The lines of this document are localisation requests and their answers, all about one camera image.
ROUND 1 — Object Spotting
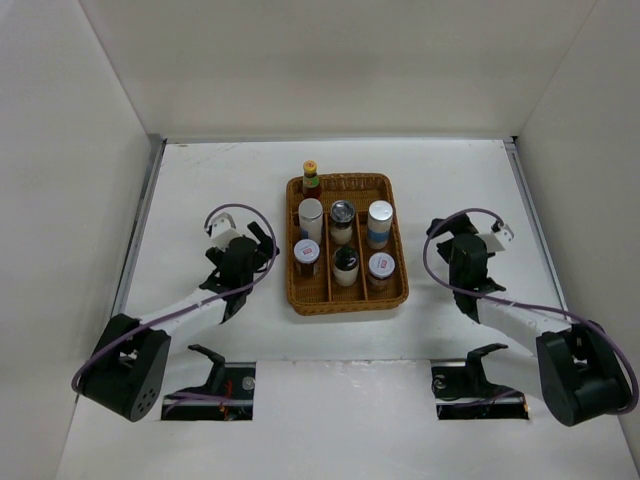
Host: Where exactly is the white lid dark spice jar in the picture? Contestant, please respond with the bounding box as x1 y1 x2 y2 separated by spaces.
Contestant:
293 239 320 278

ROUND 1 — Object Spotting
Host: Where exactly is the silver lid spice jar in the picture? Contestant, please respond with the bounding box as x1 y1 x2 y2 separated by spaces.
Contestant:
298 198 324 245

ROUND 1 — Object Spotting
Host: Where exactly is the red sauce bottle yellow cap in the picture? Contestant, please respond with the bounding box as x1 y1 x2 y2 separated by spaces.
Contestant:
302 160 322 199

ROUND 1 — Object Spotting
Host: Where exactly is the black cap white bottle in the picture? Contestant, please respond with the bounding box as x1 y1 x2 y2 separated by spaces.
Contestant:
332 245 360 287

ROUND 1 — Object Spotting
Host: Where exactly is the glass dome grinder bottle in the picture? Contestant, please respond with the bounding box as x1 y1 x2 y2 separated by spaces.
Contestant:
329 200 356 245

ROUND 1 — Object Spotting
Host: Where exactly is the blue label salt shaker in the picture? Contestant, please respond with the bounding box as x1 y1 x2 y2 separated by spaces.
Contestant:
367 200 394 250

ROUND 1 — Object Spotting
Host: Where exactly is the white lid orange spice jar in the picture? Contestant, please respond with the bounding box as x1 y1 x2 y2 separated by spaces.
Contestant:
367 252 396 291

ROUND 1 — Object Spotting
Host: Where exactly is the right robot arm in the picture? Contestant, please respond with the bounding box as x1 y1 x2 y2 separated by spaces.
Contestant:
436 229 639 427

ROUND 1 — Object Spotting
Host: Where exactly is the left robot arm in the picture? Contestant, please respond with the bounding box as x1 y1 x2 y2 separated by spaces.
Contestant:
71 208 279 422

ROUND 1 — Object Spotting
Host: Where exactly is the brown wicker basket tray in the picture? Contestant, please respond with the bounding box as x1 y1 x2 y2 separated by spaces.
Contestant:
285 172 410 317

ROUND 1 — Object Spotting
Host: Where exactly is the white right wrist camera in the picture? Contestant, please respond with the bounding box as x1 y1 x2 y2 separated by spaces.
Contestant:
478 221 514 256

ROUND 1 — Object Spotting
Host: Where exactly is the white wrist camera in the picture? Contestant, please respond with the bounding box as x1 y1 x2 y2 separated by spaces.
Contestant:
478 221 514 256
204 212 240 250

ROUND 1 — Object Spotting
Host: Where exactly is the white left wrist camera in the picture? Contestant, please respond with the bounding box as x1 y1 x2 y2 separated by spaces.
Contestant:
204 212 240 250

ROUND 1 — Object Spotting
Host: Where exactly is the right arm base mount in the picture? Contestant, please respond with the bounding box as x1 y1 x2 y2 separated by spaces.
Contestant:
431 343 529 421

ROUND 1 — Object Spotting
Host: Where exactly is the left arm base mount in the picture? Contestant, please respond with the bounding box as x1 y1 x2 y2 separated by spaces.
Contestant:
160 344 257 422

